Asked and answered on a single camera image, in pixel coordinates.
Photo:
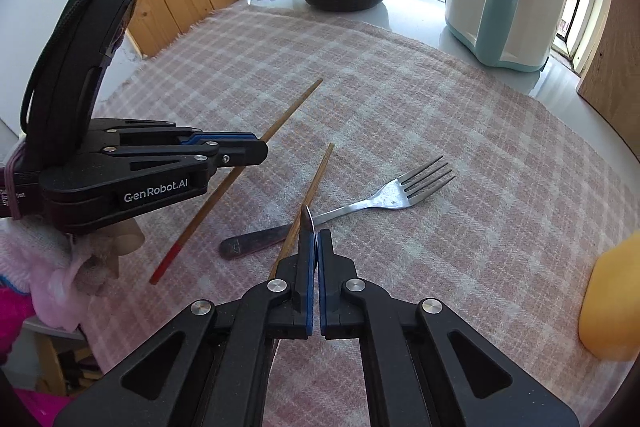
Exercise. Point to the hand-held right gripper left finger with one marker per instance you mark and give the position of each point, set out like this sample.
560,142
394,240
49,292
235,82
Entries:
305,287

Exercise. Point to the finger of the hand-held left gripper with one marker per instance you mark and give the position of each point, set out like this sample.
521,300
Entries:
225,137
240,153

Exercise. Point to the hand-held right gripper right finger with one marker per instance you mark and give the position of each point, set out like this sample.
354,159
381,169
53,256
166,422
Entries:
326,287

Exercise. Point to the wooden chopstick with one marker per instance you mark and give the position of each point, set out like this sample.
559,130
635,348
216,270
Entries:
315,177
210,212

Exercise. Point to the thin metal utensil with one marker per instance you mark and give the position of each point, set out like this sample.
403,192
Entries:
306,219

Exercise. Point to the yellow plastic container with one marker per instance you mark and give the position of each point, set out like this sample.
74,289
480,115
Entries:
612,302

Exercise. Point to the person's left hand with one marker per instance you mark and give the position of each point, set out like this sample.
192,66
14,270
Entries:
107,252

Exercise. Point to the metal fork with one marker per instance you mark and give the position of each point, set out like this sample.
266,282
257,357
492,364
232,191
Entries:
390,197

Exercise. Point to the wooden stool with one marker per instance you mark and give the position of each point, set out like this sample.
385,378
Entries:
55,357

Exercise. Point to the pink checkered cloth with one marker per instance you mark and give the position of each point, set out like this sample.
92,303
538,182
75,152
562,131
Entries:
425,107

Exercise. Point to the white teal electric pot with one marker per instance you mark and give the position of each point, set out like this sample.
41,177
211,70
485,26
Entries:
505,7

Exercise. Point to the large wooden board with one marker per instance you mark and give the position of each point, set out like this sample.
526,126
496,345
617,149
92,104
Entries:
615,57

